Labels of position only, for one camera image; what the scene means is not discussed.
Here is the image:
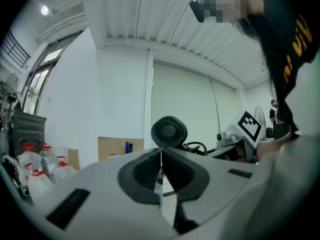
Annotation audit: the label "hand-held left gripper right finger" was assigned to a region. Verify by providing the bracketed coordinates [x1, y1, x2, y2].
[161, 147, 258, 235]

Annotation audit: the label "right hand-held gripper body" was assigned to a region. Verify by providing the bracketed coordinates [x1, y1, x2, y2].
[214, 110, 266, 164]

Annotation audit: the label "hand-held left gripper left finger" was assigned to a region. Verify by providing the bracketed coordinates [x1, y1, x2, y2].
[32, 147, 180, 240]

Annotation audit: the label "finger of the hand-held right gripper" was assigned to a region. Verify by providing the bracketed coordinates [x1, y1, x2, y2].
[207, 138, 245, 158]

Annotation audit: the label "person's right forearm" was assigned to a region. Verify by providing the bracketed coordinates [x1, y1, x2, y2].
[257, 131, 293, 164]

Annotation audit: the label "person's right hand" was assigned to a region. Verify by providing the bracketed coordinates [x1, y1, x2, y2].
[224, 148, 248, 163]

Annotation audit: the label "grey standing fan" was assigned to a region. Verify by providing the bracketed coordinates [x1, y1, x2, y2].
[254, 105, 267, 130]

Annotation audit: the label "narrow brown cardboard box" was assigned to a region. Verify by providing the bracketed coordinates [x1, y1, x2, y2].
[66, 148, 81, 171]

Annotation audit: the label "white roller blind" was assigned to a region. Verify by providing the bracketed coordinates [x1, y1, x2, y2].
[151, 60, 241, 150]

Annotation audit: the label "large brown cardboard sheet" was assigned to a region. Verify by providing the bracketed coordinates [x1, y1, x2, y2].
[97, 136, 145, 162]

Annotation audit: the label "clear ribbed water bottle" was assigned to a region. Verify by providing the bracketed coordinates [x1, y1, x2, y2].
[38, 143, 59, 185]

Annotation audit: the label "person in black shirt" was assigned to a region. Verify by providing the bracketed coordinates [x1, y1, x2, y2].
[259, 0, 320, 135]

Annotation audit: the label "black cabinet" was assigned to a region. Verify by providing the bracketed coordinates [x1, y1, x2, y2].
[11, 109, 48, 158]

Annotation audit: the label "person's head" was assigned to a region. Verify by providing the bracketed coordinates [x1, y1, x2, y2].
[199, 0, 265, 24]

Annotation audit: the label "tall dark-framed window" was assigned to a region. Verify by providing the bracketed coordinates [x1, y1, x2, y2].
[21, 30, 84, 115]

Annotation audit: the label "standing fan with dark motor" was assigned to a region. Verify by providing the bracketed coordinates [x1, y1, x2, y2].
[0, 72, 21, 132]

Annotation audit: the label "dark metal railing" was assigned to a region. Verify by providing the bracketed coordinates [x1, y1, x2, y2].
[0, 29, 32, 69]

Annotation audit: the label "white ceiling pipes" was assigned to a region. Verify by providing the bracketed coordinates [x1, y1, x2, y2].
[35, 11, 89, 44]

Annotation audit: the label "blind pull cord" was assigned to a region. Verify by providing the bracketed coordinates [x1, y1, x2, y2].
[209, 76, 223, 135]

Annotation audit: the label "black head-worn camera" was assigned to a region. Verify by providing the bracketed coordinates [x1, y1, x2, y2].
[189, 0, 206, 23]

